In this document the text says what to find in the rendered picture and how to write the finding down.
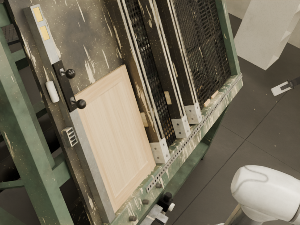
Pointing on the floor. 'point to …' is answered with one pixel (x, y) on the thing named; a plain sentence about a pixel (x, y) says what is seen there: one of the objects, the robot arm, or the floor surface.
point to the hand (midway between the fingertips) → (281, 88)
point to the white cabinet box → (266, 30)
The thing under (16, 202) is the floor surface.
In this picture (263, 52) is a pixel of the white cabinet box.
